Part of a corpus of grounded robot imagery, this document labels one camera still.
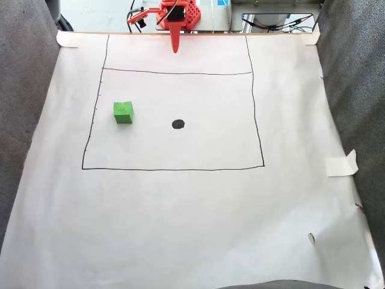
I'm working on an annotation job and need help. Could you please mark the grey felt cloth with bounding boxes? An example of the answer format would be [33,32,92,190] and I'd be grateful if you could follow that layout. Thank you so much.
[0,0,61,255]
[313,0,385,266]

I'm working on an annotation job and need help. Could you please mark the grey metal box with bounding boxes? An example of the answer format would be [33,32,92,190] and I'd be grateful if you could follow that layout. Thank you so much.
[230,0,324,33]

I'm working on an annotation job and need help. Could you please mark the red and black wires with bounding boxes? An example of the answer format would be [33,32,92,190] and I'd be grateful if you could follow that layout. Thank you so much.
[242,16,312,33]

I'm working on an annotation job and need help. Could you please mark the orange bracket with small camera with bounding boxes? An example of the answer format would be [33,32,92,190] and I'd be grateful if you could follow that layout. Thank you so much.
[126,6,165,30]

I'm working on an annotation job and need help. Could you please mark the thin servo cable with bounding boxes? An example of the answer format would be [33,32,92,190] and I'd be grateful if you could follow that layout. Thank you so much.
[165,0,179,16]

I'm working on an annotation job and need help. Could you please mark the folded white tape piece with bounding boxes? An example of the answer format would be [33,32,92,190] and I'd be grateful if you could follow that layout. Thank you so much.
[325,149,360,178]

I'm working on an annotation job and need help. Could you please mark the green foam block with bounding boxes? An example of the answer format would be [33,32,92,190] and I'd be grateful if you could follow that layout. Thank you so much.
[113,101,134,125]

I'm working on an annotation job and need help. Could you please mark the black camera cable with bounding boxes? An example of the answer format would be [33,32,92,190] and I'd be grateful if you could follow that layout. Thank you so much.
[127,8,144,33]

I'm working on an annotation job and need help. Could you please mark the white paper sheet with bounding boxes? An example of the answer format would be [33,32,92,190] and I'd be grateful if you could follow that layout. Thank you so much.
[0,32,384,289]

